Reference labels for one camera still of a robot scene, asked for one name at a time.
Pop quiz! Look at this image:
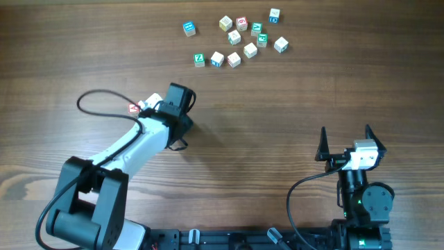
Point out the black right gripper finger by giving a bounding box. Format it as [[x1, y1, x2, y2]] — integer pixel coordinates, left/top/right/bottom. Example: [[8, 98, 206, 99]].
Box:
[[316, 126, 330, 155], [365, 124, 385, 150]]

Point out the red letter A block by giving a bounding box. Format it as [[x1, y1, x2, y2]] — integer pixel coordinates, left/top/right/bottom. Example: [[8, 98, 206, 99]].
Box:
[[128, 103, 140, 114]]

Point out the wooden block red picture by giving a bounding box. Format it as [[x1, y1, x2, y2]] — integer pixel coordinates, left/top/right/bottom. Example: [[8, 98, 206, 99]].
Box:
[[227, 52, 241, 68]]

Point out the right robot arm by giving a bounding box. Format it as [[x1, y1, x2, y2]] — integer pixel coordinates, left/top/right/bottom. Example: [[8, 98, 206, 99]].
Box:
[[315, 125, 395, 250]]

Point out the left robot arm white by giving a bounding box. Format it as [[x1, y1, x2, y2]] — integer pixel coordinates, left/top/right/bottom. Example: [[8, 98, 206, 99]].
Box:
[[35, 83, 196, 249]]

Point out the green letter Z block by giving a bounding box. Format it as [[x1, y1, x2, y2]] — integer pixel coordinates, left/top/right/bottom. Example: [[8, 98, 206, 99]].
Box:
[[194, 53, 205, 67]]

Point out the blue top wooden block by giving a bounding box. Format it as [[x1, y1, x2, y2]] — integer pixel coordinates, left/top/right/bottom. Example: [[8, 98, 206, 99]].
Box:
[[182, 21, 196, 37]]

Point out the wooden block green side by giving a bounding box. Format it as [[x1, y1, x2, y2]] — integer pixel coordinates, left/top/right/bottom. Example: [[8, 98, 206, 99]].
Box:
[[228, 30, 241, 45]]

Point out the wooden block yellow green picture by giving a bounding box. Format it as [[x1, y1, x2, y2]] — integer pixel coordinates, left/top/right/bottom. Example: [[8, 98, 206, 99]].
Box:
[[244, 42, 257, 58]]

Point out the red number 9 block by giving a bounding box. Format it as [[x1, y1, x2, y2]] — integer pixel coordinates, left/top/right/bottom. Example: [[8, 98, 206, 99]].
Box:
[[236, 17, 248, 31]]

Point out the green letter F block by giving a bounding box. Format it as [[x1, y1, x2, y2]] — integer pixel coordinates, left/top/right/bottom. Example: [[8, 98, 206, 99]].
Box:
[[257, 33, 268, 48]]

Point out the wooden block right end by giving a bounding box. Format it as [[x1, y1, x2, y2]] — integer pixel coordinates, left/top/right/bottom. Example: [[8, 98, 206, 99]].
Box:
[[273, 37, 289, 53]]

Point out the green letter V block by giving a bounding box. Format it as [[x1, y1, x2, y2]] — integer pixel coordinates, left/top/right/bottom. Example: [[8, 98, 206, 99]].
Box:
[[251, 22, 263, 37]]

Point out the wooden block blue C side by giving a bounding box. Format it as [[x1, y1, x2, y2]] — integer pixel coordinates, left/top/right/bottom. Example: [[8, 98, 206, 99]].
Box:
[[268, 8, 280, 24]]

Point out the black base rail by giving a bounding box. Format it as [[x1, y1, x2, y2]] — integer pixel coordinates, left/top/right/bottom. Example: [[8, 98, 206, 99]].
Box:
[[138, 225, 393, 250]]

